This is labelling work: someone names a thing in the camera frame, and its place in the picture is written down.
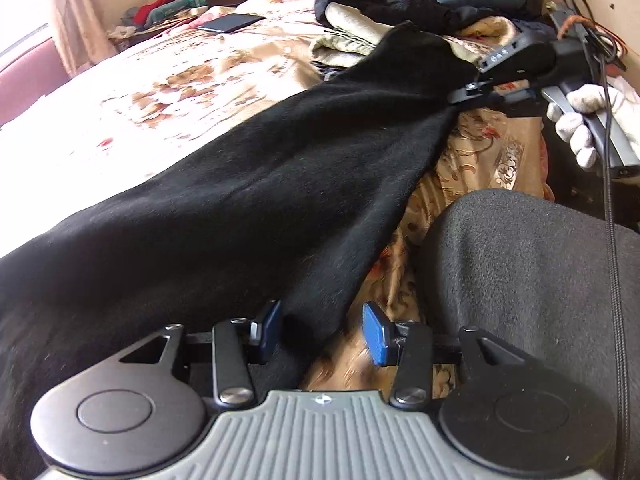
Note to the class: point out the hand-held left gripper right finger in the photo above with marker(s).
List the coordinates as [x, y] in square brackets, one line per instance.
[377, 332]

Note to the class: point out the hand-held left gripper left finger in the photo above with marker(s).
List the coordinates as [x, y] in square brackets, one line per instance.
[272, 332]

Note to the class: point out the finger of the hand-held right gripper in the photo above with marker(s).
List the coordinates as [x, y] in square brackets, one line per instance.
[500, 91]
[505, 52]

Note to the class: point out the black pants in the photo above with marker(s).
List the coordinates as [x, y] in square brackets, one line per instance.
[225, 200]

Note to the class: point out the person's right hand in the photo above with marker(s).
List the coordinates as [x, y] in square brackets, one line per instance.
[595, 97]

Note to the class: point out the black garment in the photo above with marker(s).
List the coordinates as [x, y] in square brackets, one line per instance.
[400, 5]

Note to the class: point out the beige folded cloth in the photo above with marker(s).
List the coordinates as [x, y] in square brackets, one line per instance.
[350, 27]

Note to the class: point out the pile of colourful clothes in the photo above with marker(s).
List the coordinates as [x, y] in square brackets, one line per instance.
[150, 12]

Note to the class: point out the maroon sofa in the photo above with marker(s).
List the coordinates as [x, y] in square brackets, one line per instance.
[25, 75]

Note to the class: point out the beige curtain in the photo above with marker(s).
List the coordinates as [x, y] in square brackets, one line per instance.
[75, 10]

